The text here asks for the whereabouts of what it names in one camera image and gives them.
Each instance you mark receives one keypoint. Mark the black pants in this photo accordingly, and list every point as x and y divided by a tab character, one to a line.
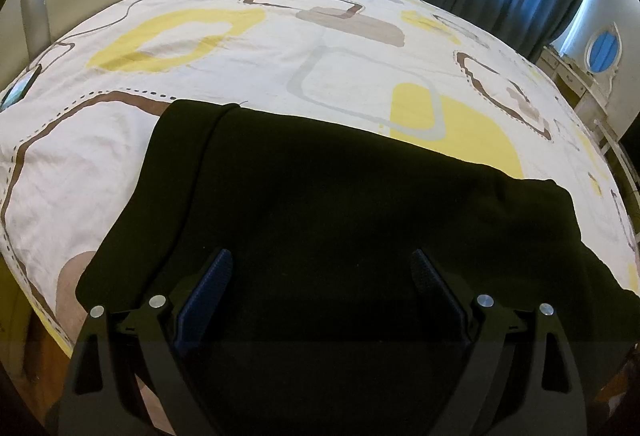
325	191

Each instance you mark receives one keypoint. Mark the patterned bed sheet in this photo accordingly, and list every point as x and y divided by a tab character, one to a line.
250	66

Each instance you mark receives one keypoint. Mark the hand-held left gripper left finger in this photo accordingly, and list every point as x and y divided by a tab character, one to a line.
207	286

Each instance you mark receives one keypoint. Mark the white dressing table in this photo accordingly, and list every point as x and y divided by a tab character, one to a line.
580	86

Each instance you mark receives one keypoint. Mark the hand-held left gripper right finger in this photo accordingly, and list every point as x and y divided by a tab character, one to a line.
432	283

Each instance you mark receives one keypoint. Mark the tablet with lit screen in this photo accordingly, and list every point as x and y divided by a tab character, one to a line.
17	91

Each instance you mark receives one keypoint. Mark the oval vanity mirror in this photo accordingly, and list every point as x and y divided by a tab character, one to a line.
602	49

